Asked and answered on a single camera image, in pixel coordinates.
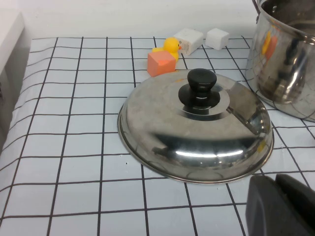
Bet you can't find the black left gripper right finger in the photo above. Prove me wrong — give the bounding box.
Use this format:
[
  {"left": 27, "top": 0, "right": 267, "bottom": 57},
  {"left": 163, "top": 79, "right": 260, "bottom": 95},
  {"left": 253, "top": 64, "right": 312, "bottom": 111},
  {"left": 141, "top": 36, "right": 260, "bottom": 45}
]
[{"left": 275, "top": 173, "right": 315, "bottom": 228}]

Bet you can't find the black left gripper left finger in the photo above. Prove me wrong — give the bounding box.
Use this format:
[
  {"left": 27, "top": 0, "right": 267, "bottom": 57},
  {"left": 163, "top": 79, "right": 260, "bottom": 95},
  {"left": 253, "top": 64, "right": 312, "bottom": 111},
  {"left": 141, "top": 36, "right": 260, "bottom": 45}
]
[{"left": 245, "top": 175, "right": 315, "bottom": 236}]

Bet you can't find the stainless steel pot lid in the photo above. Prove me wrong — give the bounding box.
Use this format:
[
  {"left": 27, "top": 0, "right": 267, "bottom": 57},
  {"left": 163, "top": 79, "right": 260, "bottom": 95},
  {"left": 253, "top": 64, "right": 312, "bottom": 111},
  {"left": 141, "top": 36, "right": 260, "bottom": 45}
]
[{"left": 117, "top": 68, "right": 275, "bottom": 184}]

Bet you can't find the white foam cube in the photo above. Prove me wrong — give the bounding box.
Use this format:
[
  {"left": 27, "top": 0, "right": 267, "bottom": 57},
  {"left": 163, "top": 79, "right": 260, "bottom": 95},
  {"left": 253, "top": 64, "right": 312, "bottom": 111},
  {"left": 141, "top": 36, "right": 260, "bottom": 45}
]
[{"left": 205, "top": 28, "right": 230, "bottom": 49}]

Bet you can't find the orange foam cube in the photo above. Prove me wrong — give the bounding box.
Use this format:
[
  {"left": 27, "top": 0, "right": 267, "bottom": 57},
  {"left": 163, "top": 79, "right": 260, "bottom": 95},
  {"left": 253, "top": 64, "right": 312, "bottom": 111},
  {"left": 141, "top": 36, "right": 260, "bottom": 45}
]
[{"left": 147, "top": 51, "right": 178, "bottom": 78}]

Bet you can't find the white power adapter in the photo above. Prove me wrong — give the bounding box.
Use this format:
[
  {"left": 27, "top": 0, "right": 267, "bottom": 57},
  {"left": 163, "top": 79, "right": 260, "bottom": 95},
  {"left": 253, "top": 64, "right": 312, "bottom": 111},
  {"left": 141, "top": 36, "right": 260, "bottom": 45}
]
[{"left": 173, "top": 28, "right": 204, "bottom": 56}]

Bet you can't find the yellow rubber duck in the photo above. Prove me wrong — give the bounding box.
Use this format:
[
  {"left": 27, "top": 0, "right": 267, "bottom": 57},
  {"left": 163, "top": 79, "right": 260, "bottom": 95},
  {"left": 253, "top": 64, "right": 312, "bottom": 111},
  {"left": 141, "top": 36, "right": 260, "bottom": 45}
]
[{"left": 152, "top": 36, "right": 182, "bottom": 62}]

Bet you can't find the white black-grid tablecloth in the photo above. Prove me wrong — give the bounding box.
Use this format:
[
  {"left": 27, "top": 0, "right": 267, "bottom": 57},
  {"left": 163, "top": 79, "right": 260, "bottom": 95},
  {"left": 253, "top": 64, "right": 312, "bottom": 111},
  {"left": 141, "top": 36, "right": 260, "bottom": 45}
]
[{"left": 0, "top": 36, "right": 315, "bottom": 236}]

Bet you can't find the white box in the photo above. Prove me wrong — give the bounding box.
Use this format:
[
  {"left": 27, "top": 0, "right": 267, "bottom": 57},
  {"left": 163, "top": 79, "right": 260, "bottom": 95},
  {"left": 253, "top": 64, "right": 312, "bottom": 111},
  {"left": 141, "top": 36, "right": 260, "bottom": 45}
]
[{"left": 0, "top": 11, "right": 32, "bottom": 148}]

